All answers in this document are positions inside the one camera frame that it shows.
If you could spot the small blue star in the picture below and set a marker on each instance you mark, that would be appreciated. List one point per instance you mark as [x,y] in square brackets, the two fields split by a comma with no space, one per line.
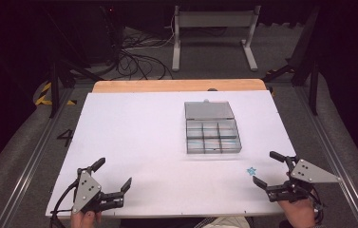
[251,171]

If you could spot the clear plastic compartment box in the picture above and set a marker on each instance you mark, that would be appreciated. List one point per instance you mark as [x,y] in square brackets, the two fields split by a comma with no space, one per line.
[213,128]

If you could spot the wooden table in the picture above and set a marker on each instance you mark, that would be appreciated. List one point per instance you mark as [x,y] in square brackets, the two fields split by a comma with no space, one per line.
[173,85]

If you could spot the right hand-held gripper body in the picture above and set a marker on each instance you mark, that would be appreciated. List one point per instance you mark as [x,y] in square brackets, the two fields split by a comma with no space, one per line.
[306,175]

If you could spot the white table board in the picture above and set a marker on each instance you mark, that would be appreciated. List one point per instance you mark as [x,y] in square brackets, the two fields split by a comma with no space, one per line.
[141,142]

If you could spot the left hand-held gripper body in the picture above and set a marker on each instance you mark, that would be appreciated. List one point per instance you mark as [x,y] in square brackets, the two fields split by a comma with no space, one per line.
[86,190]

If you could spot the yellow black floor tape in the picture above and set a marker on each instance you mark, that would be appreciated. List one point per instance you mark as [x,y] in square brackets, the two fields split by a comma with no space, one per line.
[42,98]

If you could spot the aluminium floor rail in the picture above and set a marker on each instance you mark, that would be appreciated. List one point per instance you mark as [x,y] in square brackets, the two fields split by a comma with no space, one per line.
[32,161]
[335,152]

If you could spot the person's light trousers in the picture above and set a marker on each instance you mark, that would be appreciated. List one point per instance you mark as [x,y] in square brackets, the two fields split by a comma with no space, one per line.
[229,222]

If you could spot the person's left hand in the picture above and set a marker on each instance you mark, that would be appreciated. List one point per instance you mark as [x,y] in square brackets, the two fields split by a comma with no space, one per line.
[84,220]

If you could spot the black tripod stand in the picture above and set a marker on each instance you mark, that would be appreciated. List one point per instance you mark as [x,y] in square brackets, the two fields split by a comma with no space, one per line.
[306,63]
[54,82]

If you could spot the grey metal stand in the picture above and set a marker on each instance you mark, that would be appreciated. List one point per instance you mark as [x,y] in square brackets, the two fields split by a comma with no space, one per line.
[214,19]

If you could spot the person's right hand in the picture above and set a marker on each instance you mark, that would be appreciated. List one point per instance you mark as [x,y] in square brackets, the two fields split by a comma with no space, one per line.
[298,213]

